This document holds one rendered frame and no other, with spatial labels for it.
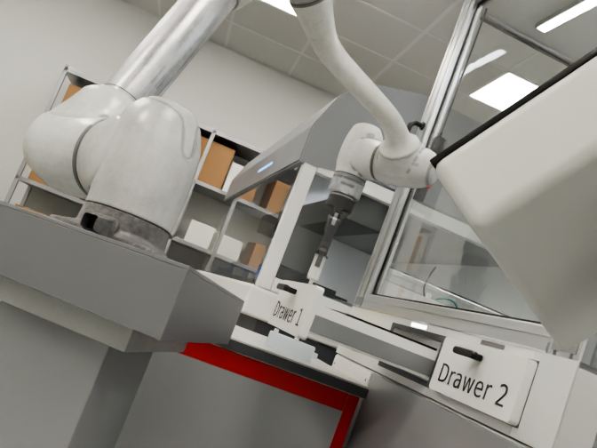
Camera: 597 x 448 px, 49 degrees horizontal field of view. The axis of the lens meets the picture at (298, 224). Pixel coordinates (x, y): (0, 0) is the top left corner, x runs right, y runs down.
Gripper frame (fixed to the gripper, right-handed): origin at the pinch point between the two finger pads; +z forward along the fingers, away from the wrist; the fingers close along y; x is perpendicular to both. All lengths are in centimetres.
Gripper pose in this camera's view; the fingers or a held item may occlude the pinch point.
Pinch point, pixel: (316, 267)
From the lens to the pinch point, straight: 175.1
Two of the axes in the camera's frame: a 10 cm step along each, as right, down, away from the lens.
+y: 0.0, -1.4, -9.9
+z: -3.5, 9.3, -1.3
